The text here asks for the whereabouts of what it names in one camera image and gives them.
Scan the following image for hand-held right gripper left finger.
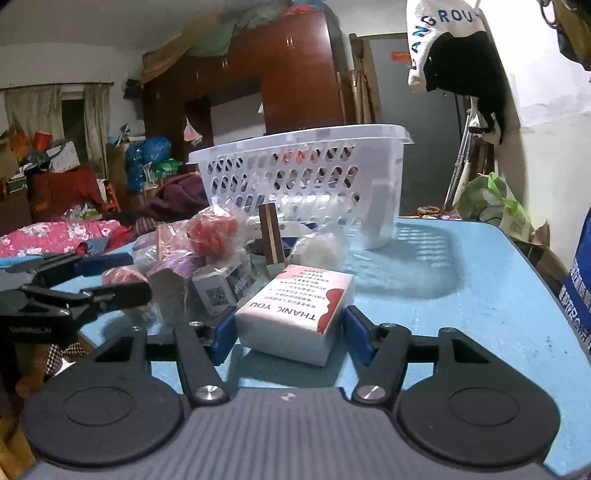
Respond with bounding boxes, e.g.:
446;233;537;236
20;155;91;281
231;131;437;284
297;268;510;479
95;315;238;408

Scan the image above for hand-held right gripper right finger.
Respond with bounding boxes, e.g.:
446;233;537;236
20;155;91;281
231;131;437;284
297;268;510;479
342;305;485;404

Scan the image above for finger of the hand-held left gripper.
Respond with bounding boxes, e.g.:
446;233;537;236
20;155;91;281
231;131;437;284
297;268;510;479
18;251;134;289
21;281;153;324

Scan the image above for pink ball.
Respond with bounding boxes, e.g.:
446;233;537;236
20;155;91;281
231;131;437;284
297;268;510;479
102;267;148;289

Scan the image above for small white printed box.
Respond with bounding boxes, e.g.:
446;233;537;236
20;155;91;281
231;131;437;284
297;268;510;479
191;263;250;319

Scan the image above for clear plastic bag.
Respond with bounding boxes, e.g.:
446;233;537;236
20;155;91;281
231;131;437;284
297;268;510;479
131;222;190;273

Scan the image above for purple packet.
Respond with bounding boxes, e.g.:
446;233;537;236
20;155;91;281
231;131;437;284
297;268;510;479
148;254;206;319

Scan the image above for white box with red print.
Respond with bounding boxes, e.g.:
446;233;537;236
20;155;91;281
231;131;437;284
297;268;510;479
235;264;356;367

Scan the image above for white round bagged item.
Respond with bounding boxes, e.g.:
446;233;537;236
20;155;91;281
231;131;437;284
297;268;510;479
288;231;349;273

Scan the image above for red ball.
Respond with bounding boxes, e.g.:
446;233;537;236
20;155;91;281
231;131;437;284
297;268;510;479
185;205;252;273

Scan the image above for striped wooden block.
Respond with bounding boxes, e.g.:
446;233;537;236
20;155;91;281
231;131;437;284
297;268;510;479
257;203;283;266

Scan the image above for white plastic basket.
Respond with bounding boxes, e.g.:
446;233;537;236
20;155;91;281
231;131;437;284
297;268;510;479
187;124;413;250

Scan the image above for pink floral blanket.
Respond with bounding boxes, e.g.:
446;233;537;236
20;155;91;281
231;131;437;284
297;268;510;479
0;219;121;259

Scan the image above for red cloth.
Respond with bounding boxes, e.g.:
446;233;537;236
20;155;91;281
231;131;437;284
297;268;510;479
28;168;107;222

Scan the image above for maroon clothing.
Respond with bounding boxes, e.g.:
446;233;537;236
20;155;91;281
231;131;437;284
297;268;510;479
134;173;211;236

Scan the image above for green white plastic bag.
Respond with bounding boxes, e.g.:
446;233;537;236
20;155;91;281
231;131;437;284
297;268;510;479
143;159;183;185

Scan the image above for blue plastic bag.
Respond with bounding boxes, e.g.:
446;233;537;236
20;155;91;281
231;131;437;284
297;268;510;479
126;136;172;192

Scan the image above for beige curtain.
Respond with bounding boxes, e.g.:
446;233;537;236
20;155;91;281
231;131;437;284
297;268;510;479
2;88;63;139
83;83;112;178

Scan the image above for metal crutches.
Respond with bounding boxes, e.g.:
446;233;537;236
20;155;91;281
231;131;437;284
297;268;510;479
443;97;481;208

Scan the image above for brown cardboard box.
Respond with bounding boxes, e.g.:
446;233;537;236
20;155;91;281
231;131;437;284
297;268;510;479
515;222;568;282

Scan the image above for grey door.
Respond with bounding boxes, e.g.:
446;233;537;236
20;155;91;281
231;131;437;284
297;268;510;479
358;32;467;127

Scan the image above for green cloth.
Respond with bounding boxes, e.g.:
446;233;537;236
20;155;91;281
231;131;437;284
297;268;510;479
185;4;296;58

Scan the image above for wooden poles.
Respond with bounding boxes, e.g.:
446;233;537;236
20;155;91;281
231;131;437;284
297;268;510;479
348;34;384;125

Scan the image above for brown wooden wardrobe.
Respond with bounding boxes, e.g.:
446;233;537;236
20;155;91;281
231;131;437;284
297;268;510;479
141;7;352;181

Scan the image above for white and black hanging garment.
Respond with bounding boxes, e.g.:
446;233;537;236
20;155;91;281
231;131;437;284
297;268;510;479
406;0;520;146

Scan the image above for dark brown hanging bag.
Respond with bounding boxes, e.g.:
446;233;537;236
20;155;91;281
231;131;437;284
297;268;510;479
551;0;591;70

